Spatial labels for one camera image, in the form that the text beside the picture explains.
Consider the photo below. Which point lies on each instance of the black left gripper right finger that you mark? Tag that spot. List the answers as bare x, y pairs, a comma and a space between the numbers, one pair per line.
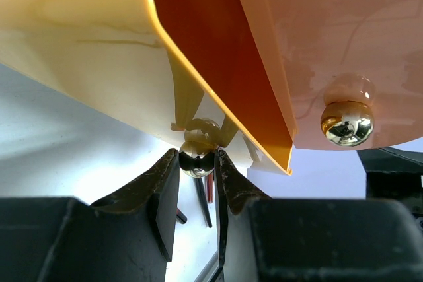
265, 239

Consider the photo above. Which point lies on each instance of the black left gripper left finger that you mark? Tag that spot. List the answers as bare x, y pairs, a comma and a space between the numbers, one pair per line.
127, 235

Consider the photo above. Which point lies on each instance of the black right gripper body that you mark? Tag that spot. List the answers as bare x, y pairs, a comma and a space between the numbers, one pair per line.
394, 174

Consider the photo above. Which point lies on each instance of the orange organizer drawer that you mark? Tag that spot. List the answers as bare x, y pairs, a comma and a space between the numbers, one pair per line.
318, 52

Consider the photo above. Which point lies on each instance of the yellow organizer drawer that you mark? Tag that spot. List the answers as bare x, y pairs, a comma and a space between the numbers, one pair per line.
185, 71

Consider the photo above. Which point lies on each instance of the slim black makeup brush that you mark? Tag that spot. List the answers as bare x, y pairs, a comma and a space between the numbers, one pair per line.
203, 201

